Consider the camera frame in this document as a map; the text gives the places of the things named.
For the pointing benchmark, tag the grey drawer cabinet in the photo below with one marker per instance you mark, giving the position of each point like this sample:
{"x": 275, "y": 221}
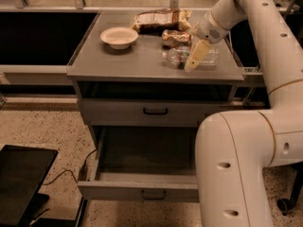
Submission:
{"x": 141, "y": 73}

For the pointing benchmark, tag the small brown snack bag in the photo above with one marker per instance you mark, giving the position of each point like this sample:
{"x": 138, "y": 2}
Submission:
{"x": 174, "y": 38}

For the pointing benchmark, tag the black office chair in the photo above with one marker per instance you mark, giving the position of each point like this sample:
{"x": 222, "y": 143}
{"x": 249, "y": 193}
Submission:
{"x": 286, "y": 205}

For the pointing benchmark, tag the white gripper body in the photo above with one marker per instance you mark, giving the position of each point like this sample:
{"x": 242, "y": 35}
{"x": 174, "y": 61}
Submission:
{"x": 208, "y": 28}

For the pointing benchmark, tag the closed grey upper drawer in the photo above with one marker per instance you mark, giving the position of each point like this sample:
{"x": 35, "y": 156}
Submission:
{"x": 154, "y": 113}

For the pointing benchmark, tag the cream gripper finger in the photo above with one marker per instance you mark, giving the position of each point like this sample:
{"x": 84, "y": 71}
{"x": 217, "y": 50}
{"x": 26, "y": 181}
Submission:
{"x": 197, "y": 54}

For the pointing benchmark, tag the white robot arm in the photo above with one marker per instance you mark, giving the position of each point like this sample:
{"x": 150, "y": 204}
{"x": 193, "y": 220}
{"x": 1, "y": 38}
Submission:
{"x": 232, "y": 148}

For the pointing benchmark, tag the clear plastic water bottle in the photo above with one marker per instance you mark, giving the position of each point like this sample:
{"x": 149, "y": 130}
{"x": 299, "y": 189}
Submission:
{"x": 177, "y": 57}

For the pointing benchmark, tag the white paper bowl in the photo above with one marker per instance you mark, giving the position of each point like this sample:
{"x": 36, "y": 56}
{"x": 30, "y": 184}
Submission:
{"x": 119, "y": 38}

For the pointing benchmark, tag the large brown snack bag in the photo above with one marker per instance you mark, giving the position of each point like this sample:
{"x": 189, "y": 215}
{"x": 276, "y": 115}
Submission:
{"x": 161, "y": 19}

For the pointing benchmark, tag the open grey drawer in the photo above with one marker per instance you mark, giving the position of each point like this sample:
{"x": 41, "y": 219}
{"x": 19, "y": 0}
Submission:
{"x": 142, "y": 164}

